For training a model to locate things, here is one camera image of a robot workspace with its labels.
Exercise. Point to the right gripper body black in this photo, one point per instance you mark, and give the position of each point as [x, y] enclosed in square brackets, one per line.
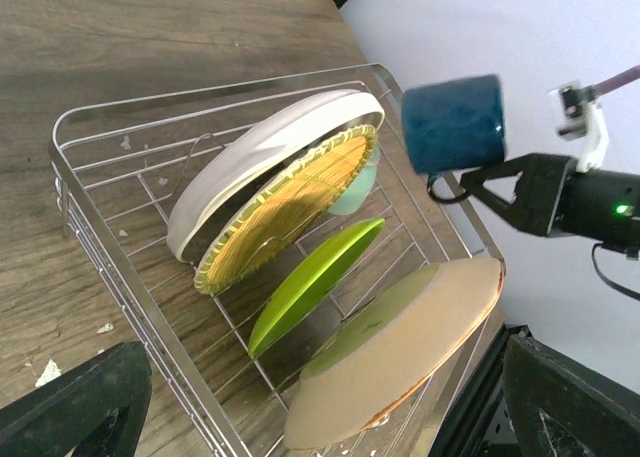
[557, 199]

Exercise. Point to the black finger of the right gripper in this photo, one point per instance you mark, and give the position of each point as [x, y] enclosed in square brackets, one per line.
[508, 189]

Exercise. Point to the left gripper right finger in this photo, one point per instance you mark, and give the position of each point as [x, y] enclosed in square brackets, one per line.
[558, 407]

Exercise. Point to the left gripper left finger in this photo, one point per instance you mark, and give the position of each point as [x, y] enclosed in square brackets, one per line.
[96, 409]

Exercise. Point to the dark blue mug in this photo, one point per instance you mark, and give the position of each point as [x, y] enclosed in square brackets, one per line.
[454, 125]

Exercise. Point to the mint green small bowl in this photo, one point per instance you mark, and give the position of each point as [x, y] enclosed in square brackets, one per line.
[355, 195]

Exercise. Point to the beige plate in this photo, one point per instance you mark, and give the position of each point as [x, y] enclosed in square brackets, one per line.
[379, 357]

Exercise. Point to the woven bamboo mat round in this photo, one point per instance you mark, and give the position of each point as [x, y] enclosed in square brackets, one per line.
[281, 210]

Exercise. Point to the lime green plate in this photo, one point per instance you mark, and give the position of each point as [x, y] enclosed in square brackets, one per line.
[310, 282]

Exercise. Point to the wire dish rack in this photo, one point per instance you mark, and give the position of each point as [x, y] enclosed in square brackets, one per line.
[121, 166]

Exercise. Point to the white plate blue spiral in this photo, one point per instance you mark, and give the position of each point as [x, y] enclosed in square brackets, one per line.
[257, 151]

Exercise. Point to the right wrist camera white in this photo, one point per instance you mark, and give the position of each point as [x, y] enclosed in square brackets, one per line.
[578, 114]

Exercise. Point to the black aluminium frame base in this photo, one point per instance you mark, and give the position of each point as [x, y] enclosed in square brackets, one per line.
[478, 423]

